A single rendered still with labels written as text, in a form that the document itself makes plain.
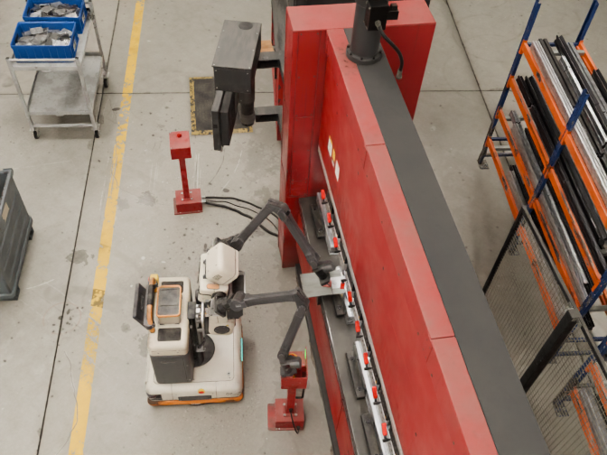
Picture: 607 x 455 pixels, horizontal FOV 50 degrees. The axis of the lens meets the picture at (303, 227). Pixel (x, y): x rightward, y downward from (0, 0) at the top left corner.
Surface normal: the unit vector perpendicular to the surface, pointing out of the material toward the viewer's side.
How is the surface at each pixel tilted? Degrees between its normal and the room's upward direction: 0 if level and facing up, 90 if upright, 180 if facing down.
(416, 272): 0
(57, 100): 0
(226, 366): 0
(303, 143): 90
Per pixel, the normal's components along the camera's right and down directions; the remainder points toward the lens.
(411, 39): 0.18, 0.77
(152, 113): 0.05, -0.63
